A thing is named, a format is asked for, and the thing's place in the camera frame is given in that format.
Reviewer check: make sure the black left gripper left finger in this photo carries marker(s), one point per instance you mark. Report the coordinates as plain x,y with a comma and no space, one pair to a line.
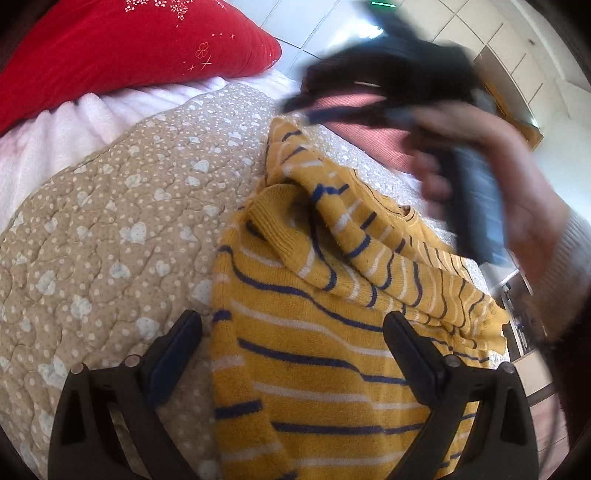
84,443

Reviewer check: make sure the yellow striped knit sweater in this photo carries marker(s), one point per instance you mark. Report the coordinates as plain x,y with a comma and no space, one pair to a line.
304,385

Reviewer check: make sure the person's right hand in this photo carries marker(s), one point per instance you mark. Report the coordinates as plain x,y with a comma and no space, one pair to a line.
535,215

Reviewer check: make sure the pink knit pillow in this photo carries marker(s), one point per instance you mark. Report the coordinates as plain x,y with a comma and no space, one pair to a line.
384,145

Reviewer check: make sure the white glossy wardrobe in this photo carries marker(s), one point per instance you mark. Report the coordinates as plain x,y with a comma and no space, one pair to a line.
308,30

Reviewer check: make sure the beige dotted quilted bedspread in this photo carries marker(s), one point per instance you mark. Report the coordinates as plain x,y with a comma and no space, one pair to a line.
104,257

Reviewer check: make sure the red embroidered pillow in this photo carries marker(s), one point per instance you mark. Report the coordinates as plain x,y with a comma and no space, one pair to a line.
80,47

